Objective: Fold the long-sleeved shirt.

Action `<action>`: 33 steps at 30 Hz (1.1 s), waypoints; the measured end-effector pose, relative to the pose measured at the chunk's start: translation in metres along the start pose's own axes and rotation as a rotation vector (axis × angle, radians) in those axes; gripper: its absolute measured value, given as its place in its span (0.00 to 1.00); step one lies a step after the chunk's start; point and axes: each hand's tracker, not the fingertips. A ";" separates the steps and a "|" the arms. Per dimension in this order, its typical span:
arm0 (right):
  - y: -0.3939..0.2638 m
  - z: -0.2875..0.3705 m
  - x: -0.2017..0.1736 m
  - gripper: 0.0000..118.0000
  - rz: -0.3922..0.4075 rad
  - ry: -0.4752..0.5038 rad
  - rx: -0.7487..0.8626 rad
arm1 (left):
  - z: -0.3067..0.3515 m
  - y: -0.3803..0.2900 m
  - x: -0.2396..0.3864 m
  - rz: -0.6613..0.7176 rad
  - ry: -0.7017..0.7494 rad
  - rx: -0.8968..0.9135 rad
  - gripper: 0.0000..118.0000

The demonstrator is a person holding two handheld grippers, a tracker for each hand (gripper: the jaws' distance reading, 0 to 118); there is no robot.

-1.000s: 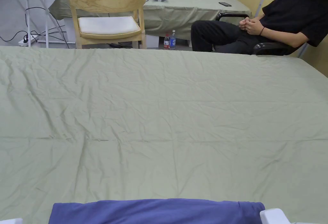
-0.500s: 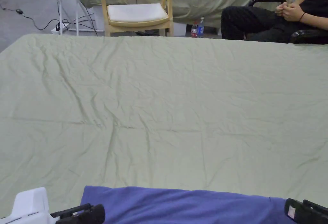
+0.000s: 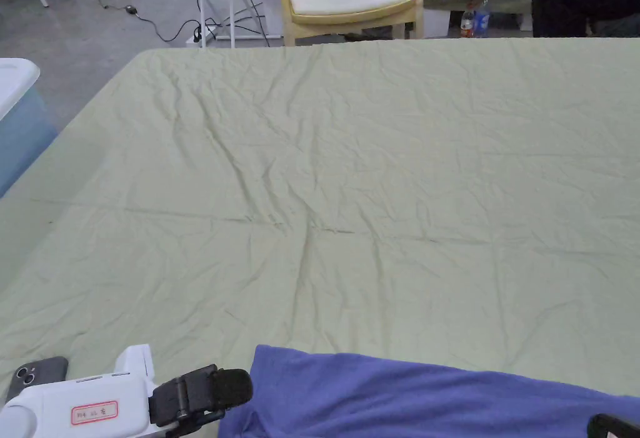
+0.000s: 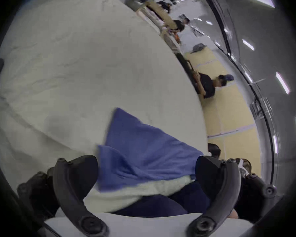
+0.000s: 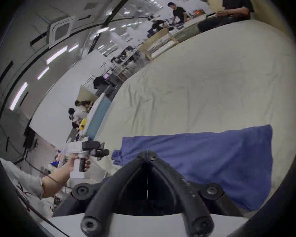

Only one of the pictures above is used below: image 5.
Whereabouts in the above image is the bed with blue side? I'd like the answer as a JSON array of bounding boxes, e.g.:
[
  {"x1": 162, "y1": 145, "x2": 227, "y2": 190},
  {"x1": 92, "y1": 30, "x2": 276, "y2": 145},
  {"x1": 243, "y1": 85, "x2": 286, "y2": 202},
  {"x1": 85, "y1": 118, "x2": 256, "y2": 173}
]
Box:
[{"x1": 85, "y1": 92, "x2": 112, "y2": 141}]

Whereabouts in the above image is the person's left forearm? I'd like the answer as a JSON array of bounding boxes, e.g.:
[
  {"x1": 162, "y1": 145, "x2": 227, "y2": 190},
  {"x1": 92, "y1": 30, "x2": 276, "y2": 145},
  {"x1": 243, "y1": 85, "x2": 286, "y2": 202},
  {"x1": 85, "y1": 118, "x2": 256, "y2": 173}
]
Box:
[{"x1": 41, "y1": 166, "x2": 71, "y2": 198}]

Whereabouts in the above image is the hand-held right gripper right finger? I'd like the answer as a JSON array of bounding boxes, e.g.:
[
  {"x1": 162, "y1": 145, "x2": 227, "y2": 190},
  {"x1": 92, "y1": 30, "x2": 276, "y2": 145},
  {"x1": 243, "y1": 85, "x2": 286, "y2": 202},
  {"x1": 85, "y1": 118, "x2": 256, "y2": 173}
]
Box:
[{"x1": 147, "y1": 151, "x2": 243, "y2": 237}]

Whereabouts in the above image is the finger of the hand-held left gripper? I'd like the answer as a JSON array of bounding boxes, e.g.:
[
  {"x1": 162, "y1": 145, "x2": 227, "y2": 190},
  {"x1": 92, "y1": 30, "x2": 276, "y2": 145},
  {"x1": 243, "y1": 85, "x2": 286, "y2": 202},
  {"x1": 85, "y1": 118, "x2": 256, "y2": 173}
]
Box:
[{"x1": 89, "y1": 148, "x2": 110, "y2": 160}]

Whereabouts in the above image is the person's body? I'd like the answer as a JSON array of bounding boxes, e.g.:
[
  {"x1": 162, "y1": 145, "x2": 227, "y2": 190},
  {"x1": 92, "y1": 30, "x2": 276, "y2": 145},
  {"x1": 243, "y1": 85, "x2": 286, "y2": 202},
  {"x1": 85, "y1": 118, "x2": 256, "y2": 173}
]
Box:
[{"x1": 0, "y1": 158, "x2": 55, "y2": 220}]

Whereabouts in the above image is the group of people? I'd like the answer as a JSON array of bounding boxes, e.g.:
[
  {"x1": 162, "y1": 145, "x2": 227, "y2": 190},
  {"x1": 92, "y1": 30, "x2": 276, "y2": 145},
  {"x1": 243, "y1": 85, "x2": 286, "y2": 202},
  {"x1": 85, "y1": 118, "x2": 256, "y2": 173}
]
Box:
[{"x1": 68, "y1": 100, "x2": 92, "y2": 130}]

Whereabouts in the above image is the bed with beige sheet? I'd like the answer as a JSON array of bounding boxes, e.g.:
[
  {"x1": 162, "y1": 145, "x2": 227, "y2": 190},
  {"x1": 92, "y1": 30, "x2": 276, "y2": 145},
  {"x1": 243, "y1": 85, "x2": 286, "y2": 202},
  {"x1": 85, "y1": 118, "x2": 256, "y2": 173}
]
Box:
[{"x1": 90, "y1": 19, "x2": 296, "y2": 219}]

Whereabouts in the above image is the light wooden table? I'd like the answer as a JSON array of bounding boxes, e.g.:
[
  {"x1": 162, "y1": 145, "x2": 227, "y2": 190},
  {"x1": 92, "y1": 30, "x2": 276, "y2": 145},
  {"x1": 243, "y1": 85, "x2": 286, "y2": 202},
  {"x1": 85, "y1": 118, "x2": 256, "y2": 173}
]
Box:
[{"x1": 138, "y1": 27, "x2": 180, "y2": 62}]

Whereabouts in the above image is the black cable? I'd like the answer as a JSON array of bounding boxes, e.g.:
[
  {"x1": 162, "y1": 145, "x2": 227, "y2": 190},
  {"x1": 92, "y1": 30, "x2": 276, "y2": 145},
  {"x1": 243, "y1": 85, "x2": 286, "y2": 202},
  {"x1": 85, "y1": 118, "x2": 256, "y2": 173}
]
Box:
[{"x1": 14, "y1": 174, "x2": 71, "y2": 237}]

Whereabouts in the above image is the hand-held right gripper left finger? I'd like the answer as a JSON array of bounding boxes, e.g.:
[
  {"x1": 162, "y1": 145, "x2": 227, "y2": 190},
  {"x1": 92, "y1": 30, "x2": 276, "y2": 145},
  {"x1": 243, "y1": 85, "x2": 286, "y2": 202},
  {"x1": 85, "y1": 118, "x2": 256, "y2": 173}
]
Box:
[{"x1": 54, "y1": 151, "x2": 148, "y2": 237}]

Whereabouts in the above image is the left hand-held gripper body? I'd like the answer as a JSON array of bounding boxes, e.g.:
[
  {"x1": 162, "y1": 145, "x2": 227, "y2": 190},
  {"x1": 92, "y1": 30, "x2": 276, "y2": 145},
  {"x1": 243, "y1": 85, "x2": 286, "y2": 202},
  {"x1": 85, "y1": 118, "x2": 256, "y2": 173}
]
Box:
[{"x1": 61, "y1": 140, "x2": 101, "y2": 179}]

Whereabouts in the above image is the person's left hand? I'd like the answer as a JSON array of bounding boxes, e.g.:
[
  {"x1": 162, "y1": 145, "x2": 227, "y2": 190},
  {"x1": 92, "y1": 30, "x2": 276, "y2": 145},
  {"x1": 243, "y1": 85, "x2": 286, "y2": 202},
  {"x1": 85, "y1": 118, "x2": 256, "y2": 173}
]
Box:
[{"x1": 63, "y1": 154, "x2": 91, "y2": 175}]

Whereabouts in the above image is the blue garment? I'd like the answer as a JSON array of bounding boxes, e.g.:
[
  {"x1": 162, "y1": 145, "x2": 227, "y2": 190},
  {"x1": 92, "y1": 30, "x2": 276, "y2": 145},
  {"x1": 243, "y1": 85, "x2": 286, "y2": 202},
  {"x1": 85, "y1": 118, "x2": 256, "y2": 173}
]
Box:
[{"x1": 111, "y1": 124, "x2": 273, "y2": 212}]

